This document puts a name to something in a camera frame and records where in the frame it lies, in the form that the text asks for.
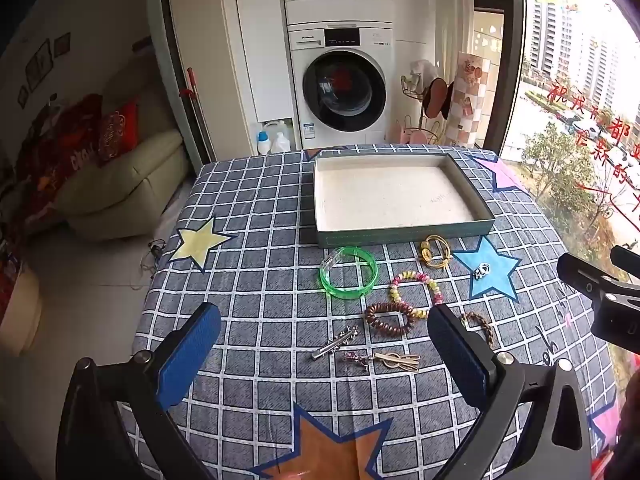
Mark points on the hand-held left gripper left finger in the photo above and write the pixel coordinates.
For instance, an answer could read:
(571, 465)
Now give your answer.
(192, 350)

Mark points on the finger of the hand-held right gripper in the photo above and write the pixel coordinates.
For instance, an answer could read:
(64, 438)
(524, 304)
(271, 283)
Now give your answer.
(575, 267)
(627, 260)

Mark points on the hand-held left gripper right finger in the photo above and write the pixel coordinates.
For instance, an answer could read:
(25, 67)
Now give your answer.
(457, 355)

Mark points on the silver heart pendant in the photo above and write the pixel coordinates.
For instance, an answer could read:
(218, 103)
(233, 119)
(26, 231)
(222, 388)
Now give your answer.
(482, 271)

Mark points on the green plastic bangle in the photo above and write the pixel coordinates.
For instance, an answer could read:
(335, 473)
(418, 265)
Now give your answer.
(327, 285)

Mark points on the shallow green-edged box tray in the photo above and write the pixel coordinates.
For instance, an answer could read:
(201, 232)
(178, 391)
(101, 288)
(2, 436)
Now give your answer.
(395, 200)

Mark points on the gold hair clip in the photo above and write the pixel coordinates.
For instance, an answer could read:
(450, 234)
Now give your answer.
(400, 360)

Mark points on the pink hair clip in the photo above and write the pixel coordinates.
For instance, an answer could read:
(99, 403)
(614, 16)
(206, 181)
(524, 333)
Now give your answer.
(356, 358)

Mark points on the silver hair clip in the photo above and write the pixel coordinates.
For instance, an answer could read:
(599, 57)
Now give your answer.
(332, 345)

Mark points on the red window stickers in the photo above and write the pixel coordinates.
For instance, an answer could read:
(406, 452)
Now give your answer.
(595, 130)

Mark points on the cream sofa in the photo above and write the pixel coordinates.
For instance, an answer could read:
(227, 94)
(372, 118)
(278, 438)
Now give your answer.
(130, 185)

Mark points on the pink chequered pillar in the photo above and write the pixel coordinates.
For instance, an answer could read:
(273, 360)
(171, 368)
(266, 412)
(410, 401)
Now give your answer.
(467, 100)

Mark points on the pink slipper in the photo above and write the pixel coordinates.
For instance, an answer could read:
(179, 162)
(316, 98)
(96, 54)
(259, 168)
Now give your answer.
(417, 136)

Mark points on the blue-capped detergent bottle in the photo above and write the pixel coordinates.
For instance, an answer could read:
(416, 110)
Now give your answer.
(263, 144)

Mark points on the brown slipper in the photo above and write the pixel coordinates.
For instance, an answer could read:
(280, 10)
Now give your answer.
(437, 97)

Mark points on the white detergent bottle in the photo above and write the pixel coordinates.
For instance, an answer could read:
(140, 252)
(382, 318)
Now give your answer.
(281, 141)

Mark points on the red cushion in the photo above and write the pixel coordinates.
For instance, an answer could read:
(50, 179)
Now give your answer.
(117, 130)

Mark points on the red blanket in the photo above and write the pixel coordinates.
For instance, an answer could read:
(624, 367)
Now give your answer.
(55, 160)

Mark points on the white washing machine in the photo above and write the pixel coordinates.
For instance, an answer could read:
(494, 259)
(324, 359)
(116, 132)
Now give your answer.
(345, 90)

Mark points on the white cabinet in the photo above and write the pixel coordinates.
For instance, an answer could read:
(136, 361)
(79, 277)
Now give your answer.
(262, 60)

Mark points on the large picture frame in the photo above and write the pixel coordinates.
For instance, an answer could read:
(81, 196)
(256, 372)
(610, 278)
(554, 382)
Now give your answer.
(39, 65)

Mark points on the small picture frame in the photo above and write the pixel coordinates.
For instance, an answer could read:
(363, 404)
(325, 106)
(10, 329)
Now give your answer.
(62, 44)

